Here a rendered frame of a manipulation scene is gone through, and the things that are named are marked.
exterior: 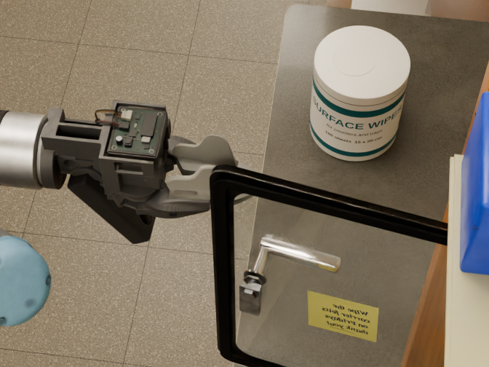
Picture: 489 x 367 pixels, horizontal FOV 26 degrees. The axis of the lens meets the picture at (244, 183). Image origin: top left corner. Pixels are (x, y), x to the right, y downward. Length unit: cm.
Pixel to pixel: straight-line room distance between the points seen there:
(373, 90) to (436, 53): 28
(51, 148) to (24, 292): 15
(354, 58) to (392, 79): 6
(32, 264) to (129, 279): 157
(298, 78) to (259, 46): 130
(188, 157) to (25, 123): 16
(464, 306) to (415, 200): 74
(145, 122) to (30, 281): 19
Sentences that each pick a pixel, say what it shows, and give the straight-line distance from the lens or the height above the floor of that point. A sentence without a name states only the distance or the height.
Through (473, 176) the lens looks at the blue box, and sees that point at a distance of 76.
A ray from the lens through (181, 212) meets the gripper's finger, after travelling 103.
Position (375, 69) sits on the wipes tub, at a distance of 144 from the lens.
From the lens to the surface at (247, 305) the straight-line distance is 114.
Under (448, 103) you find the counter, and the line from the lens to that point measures 162.
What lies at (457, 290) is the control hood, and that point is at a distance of 78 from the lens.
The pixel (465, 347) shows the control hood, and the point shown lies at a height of 151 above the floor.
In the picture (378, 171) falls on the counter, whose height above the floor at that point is 94.
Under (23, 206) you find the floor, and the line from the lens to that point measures 266.
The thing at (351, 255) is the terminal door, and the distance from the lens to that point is 102.
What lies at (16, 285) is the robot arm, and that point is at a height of 137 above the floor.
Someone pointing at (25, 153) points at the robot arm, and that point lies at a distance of 104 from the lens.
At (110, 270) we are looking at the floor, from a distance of 253.
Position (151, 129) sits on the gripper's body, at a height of 138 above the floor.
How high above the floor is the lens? 218
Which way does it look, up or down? 56 degrees down
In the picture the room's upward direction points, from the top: straight up
